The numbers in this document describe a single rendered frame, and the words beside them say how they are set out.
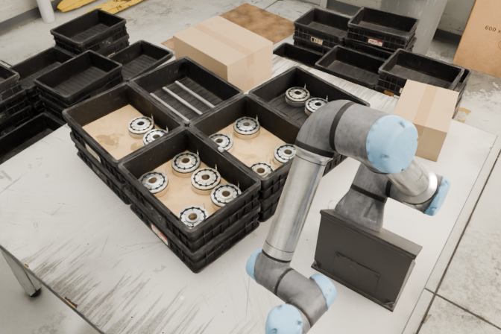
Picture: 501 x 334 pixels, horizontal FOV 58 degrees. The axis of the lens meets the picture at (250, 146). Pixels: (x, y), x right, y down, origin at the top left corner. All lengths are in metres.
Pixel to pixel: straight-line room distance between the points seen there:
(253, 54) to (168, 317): 1.24
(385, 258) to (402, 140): 0.48
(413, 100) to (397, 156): 1.09
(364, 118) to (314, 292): 0.40
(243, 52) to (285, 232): 1.25
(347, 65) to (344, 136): 2.17
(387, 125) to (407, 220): 0.85
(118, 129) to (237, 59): 0.63
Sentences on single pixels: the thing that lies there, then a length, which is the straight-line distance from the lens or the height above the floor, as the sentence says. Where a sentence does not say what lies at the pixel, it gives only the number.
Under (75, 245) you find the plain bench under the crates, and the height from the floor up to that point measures 0.70.
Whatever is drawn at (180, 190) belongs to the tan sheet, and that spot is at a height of 0.83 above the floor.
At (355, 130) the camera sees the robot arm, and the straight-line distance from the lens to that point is 0.96.
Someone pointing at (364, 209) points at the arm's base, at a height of 0.97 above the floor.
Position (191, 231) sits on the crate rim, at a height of 0.93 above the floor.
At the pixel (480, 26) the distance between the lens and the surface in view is 4.06.
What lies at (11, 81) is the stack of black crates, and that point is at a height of 0.57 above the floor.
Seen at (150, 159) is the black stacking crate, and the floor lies 0.89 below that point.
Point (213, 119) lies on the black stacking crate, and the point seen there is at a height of 0.90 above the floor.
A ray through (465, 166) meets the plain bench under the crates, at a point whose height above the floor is 0.70.
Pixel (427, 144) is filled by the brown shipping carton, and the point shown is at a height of 0.78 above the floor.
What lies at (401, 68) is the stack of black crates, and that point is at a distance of 2.96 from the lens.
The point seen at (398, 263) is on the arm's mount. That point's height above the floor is 0.93.
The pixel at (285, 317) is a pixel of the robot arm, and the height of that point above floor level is 1.11.
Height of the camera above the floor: 2.00
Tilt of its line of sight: 42 degrees down
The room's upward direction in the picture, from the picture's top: straight up
